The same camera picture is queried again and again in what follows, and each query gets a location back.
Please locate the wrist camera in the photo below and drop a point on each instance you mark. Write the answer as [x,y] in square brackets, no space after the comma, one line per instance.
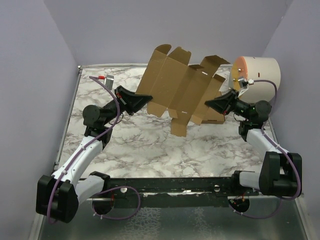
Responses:
[244,84]
[108,80]

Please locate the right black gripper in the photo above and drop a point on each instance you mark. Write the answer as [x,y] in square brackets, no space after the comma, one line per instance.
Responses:
[221,104]

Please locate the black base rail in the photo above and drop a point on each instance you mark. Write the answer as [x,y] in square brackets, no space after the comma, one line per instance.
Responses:
[169,192]

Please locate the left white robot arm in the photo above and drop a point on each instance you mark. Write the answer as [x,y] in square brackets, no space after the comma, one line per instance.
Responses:
[80,155]

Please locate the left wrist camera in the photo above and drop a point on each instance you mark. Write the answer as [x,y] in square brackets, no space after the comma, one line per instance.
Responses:
[108,80]

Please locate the round pastel drawer cabinet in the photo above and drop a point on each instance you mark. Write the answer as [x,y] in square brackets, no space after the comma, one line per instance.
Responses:
[264,69]

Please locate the folded brown cardboard box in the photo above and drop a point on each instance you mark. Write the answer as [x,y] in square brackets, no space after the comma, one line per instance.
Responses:
[213,117]

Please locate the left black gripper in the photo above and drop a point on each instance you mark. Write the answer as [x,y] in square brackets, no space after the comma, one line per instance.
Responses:
[130,101]

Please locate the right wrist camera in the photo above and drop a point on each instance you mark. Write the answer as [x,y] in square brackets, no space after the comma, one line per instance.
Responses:
[244,84]

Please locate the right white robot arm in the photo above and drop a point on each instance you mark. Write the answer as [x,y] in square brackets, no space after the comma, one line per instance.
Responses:
[281,171]

